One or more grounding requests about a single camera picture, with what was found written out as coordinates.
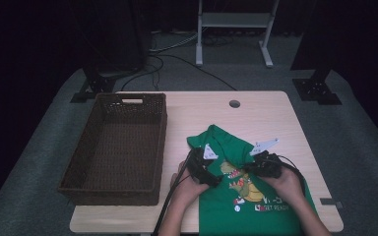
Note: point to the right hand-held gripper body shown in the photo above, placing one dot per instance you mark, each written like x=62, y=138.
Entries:
x=269, y=165

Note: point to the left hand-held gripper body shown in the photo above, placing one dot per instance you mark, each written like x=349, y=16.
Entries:
x=200, y=168

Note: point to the green t-shirt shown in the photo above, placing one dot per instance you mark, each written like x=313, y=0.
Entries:
x=229, y=147

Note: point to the brown wicker basket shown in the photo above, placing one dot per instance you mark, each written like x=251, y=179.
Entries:
x=128, y=108

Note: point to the person's left hand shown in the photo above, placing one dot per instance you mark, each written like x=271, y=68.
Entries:
x=185, y=187

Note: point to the person's right hand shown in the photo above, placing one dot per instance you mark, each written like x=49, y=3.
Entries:
x=287, y=187

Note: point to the grey table grommet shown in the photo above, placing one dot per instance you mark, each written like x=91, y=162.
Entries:
x=234, y=104

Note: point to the grey tape strip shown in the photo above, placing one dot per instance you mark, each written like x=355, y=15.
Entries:
x=329, y=201

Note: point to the black floor stand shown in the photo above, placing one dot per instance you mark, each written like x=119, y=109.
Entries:
x=315, y=90
x=95, y=87

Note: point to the white metal stand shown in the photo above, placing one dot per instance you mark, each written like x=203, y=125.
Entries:
x=234, y=19

